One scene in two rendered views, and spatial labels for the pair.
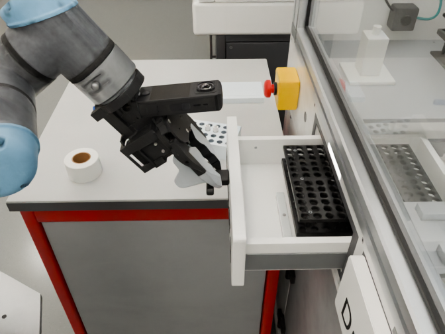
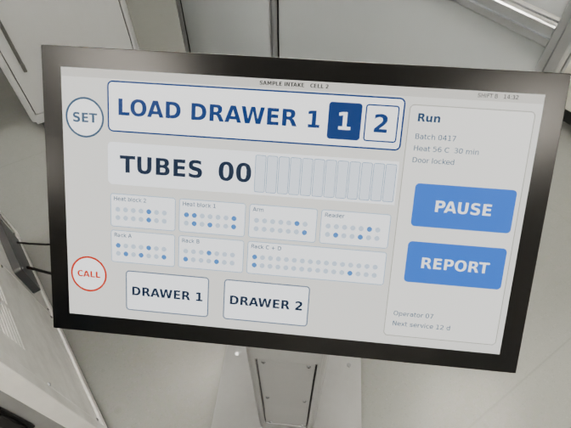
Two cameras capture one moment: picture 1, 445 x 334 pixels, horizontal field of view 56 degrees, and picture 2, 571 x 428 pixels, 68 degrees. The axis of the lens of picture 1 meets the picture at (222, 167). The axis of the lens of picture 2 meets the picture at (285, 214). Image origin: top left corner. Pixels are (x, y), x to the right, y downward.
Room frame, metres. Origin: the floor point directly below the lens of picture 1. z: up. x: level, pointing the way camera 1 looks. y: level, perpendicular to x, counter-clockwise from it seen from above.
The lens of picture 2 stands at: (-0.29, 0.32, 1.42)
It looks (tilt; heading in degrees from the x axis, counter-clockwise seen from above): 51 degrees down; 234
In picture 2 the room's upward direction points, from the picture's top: straight up
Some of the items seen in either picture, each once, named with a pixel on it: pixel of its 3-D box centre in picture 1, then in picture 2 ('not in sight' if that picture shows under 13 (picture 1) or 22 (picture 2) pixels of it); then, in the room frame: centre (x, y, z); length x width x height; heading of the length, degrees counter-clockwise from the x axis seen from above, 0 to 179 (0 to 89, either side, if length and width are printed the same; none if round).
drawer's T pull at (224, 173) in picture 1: (217, 177); not in sight; (0.49, 0.01, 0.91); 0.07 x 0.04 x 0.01; 1
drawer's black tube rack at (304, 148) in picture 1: (355, 192); not in sight; (0.50, -0.22, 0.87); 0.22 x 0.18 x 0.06; 91
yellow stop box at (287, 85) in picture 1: (285, 88); not in sight; (0.83, -0.14, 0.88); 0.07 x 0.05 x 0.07; 1
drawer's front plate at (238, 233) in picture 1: (234, 191); not in sight; (0.49, -0.02, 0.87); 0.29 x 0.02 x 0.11; 1
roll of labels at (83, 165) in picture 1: (83, 165); not in sight; (0.67, 0.29, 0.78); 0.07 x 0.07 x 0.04
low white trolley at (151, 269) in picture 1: (175, 216); not in sight; (0.90, 0.15, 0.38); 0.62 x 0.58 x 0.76; 1
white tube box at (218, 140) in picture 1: (210, 139); not in sight; (0.77, 0.03, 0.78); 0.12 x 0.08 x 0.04; 76
